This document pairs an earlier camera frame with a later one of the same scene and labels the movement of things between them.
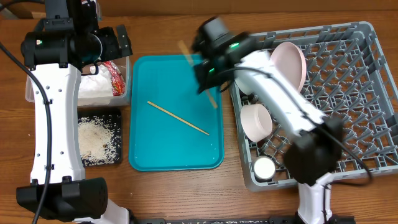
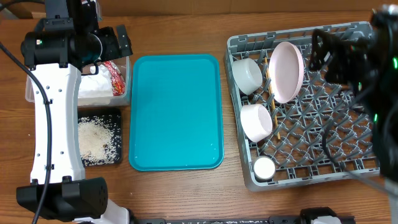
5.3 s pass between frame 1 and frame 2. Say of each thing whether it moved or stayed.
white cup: stayed
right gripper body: moved
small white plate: stayed
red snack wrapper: stayed
